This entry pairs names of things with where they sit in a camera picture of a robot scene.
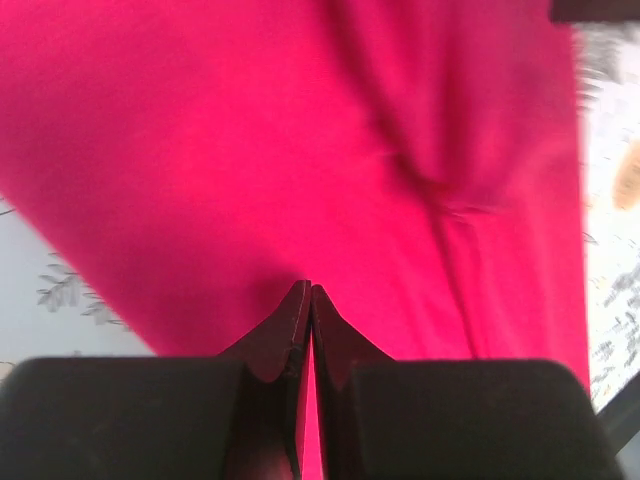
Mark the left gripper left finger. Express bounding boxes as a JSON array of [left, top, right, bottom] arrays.
[[1, 281, 311, 479]]

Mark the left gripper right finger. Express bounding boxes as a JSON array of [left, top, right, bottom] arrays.
[[311, 286, 623, 479]]

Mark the magenta t shirt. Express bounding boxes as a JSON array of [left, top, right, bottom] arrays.
[[1, 1, 589, 479]]

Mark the floral tablecloth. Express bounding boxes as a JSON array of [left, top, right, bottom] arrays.
[[1, 22, 639, 410]]

